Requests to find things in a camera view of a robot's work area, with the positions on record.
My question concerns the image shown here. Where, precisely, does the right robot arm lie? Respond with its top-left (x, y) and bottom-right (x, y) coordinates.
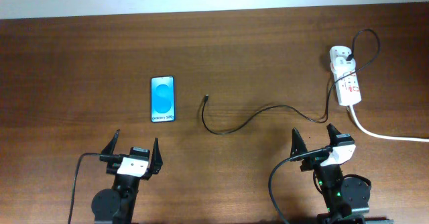
top-left (290, 124), bottom-right (371, 223)

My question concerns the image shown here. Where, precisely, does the white power strip cord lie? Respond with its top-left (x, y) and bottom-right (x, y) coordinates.
top-left (347, 105), bottom-right (429, 143)

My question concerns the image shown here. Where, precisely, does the white power strip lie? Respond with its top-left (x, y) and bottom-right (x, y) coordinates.
top-left (329, 46), bottom-right (361, 107)

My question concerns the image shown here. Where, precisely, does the black USB charging cable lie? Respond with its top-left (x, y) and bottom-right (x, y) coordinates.
top-left (201, 28), bottom-right (381, 135)

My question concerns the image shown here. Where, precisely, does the white USB charger plug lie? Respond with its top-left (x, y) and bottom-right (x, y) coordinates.
top-left (330, 56), bottom-right (356, 75)

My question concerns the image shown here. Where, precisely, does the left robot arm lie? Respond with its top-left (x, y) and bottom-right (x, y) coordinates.
top-left (91, 131), bottom-right (163, 224)

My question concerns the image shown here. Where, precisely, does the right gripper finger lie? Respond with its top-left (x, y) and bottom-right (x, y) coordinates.
top-left (326, 123), bottom-right (342, 146)
top-left (290, 128), bottom-right (308, 160)

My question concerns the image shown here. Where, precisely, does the blue Samsung Galaxy smartphone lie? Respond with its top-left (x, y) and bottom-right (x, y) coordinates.
top-left (151, 76), bottom-right (176, 123)

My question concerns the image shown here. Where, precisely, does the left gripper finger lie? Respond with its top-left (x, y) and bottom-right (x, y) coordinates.
top-left (101, 129), bottom-right (120, 155)
top-left (149, 137), bottom-right (164, 174)

